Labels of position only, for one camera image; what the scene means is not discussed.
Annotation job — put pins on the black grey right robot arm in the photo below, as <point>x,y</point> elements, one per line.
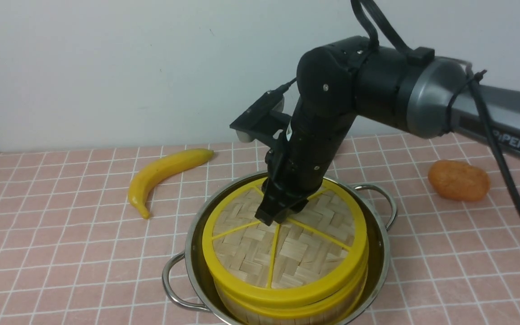
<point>426,97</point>

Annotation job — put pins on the yellow rimmed woven steamer lid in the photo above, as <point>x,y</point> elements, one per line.
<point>331,217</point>

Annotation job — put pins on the orange brown plastic potato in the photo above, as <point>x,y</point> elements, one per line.
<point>458,181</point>

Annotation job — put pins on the yellow rimmed bamboo steamer basket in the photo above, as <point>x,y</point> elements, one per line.
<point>242,307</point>

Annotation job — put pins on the yellow plastic banana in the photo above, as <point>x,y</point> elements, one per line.
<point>158,171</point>

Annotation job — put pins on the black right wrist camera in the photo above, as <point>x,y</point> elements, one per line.
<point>262,119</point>

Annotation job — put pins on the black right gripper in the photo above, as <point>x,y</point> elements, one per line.
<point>302,156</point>

